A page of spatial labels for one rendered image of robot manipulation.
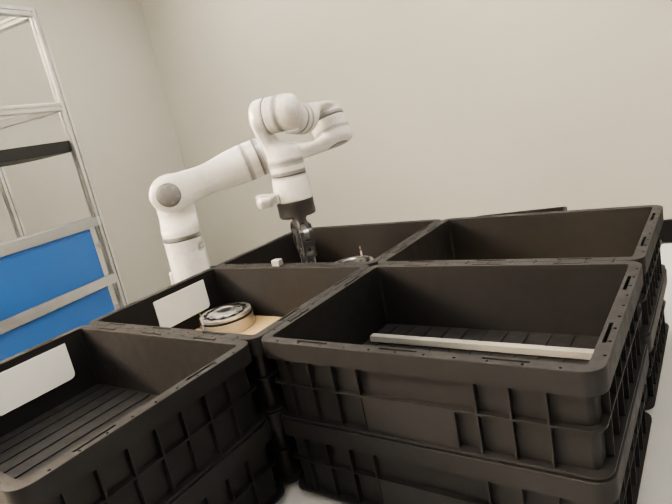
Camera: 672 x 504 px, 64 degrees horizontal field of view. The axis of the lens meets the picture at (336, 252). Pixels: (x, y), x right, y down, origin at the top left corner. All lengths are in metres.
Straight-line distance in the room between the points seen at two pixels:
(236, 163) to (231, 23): 3.45
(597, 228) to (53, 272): 2.53
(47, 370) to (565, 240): 0.92
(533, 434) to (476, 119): 3.50
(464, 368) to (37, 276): 2.59
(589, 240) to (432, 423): 0.58
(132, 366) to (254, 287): 0.30
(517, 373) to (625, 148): 3.48
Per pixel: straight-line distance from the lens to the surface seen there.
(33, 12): 3.29
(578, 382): 0.52
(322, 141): 1.33
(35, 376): 0.97
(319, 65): 4.33
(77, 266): 3.10
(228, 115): 4.76
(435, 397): 0.59
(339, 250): 1.31
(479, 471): 0.61
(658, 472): 0.79
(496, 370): 0.54
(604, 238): 1.08
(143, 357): 0.88
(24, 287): 2.93
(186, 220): 1.37
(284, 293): 1.04
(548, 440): 0.57
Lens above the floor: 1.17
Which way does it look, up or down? 13 degrees down
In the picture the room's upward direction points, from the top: 12 degrees counter-clockwise
